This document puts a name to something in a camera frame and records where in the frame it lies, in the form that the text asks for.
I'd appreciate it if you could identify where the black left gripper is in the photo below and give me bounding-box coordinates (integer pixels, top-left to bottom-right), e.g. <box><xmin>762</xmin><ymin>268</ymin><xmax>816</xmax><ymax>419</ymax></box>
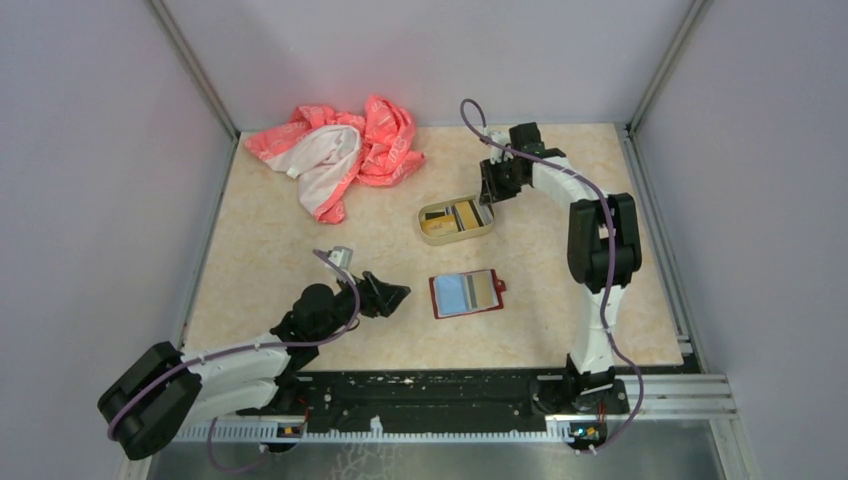
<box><xmin>314</xmin><ymin>268</ymin><xmax>411</xmax><ymax>343</ymax></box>

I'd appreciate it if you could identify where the red card holder wallet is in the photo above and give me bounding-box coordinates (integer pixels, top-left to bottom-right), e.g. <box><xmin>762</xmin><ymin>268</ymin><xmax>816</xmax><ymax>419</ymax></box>
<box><xmin>429</xmin><ymin>269</ymin><xmax>507</xmax><ymax>319</ymax></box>

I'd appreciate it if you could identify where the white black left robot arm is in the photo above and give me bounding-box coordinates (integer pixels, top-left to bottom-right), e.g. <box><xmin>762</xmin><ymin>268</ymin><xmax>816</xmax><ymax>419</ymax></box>
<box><xmin>97</xmin><ymin>271</ymin><xmax>411</xmax><ymax>460</ymax></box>

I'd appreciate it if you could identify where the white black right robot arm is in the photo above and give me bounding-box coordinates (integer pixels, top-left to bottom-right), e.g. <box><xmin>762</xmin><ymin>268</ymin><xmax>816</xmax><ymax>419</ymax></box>
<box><xmin>480</xmin><ymin>123</ymin><xmax>642</xmax><ymax>413</ymax></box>

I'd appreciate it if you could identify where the beige oval card tray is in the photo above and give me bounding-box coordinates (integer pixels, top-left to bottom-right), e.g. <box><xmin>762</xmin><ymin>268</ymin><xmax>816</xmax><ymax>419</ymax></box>
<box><xmin>417</xmin><ymin>195</ymin><xmax>495</xmax><ymax>246</ymax></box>

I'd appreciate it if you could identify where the pink white crumpled cloth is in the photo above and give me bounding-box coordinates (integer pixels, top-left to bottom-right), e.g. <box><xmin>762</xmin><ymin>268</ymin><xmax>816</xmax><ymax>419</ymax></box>
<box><xmin>244</xmin><ymin>94</ymin><xmax>426</xmax><ymax>224</ymax></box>

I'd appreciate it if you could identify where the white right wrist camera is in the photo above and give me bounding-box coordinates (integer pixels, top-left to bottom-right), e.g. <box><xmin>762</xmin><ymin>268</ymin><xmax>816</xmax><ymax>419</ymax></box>
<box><xmin>484</xmin><ymin>129</ymin><xmax>513</xmax><ymax>164</ymax></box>

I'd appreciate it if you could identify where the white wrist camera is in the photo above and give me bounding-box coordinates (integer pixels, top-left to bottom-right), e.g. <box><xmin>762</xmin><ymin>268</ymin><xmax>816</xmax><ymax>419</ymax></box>
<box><xmin>484</xmin><ymin>129</ymin><xmax>513</xmax><ymax>164</ymax></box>
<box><xmin>327</xmin><ymin>246</ymin><xmax>353</xmax><ymax>271</ymax></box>

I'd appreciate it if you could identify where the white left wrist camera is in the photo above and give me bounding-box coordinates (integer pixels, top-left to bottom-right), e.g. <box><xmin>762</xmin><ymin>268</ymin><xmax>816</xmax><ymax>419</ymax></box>
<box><xmin>327</xmin><ymin>246</ymin><xmax>353</xmax><ymax>271</ymax></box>

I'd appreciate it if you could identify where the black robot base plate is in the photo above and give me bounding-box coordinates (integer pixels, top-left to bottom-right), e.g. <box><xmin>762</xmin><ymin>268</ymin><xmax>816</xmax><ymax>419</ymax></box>
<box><xmin>240</xmin><ymin>369</ymin><xmax>631</xmax><ymax>434</ymax></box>

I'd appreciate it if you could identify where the white slotted cable duct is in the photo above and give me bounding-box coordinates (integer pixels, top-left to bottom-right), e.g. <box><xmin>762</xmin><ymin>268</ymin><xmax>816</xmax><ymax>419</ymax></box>
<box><xmin>173</xmin><ymin>417</ymin><xmax>575</xmax><ymax>445</ymax></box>

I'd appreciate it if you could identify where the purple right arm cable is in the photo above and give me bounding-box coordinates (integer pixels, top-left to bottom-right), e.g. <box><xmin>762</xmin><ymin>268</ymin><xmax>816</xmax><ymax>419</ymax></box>
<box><xmin>459</xmin><ymin>99</ymin><xmax>645</xmax><ymax>455</ymax></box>

